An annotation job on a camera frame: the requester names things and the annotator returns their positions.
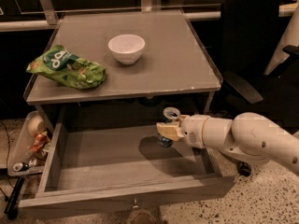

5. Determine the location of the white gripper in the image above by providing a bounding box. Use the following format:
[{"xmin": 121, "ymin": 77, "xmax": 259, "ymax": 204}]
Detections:
[{"xmin": 156, "ymin": 115, "xmax": 209, "ymax": 148}]

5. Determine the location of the redbull can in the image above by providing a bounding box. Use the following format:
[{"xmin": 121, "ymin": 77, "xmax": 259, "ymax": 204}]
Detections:
[{"xmin": 159, "ymin": 107, "xmax": 180, "ymax": 147}]

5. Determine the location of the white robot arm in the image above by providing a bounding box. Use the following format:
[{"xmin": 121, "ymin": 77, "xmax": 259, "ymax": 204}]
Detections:
[{"xmin": 156, "ymin": 108, "xmax": 299, "ymax": 175}]

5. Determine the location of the open grey top drawer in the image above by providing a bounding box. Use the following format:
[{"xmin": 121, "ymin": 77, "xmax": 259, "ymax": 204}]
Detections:
[{"xmin": 19, "ymin": 114, "xmax": 235, "ymax": 218}]

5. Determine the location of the orange soda can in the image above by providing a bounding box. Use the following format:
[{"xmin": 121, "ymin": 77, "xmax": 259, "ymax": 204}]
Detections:
[{"xmin": 30, "ymin": 133, "xmax": 47, "ymax": 153}]

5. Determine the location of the dark can in bin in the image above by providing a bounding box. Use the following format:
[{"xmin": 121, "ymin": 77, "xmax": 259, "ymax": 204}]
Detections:
[{"xmin": 12, "ymin": 161, "xmax": 29, "ymax": 172}]

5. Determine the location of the grey cabinet table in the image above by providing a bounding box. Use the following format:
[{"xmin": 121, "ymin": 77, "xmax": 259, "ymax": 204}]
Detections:
[{"xmin": 24, "ymin": 13, "xmax": 221, "ymax": 126}]

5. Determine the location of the white bowl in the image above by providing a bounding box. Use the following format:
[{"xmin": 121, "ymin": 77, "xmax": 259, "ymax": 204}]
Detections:
[{"xmin": 108, "ymin": 35, "xmax": 146, "ymax": 64}]

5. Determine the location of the black office chair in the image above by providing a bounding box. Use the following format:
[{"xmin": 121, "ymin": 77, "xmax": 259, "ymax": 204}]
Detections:
[{"xmin": 211, "ymin": 0, "xmax": 299, "ymax": 177}]

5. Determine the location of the green chip bag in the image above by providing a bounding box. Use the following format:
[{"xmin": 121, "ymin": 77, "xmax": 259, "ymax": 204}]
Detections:
[{"xmin": 26, "ymin": 45, "xmax": 107, "ymax": 90}]

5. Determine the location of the white round object in bin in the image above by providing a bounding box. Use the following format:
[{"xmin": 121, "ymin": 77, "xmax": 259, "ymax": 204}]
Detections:
[{"xmin": 28, "ymin": 115, "xmax": 46, "ymax": 136}]

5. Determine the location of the clear plastic bin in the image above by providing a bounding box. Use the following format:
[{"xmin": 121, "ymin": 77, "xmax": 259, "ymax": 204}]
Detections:
[{"xmin": 7, "ymin": 111, "xmax": 51, "ymax": 176}]

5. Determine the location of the black stand leg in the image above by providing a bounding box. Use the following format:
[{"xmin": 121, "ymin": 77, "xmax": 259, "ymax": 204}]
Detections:
[{"xmin": 4, "ymin": 176, "xmax": 24, "ymax": 220}]

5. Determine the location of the metal rail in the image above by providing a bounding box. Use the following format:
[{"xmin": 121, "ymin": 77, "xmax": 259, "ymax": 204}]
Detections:
[{"xmin": 0, "ymin": 0, "xmax": 299, "ymax": 33}]

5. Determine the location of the black cable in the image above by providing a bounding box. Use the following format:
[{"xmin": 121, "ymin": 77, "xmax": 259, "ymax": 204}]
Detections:
[{"xmin": 0, "ymin": 120, "xmax": 15, "ymax": 203}]

